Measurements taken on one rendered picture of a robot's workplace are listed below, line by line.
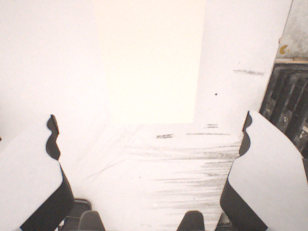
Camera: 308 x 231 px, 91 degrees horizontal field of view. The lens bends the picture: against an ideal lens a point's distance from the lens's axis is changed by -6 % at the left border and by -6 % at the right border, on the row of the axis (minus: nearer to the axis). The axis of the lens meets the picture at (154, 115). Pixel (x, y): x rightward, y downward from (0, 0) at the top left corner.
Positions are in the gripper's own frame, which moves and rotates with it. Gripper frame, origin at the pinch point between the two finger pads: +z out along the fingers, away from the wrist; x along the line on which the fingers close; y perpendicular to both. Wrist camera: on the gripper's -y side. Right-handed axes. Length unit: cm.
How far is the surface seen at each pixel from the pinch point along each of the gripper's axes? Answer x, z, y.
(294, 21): 78, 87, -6
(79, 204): -22.2, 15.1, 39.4
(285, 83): 57, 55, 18
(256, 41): 16.9, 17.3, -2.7
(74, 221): -21.9, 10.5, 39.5
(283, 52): 76, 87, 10
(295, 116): 57, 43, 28
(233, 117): 16.1, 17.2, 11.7
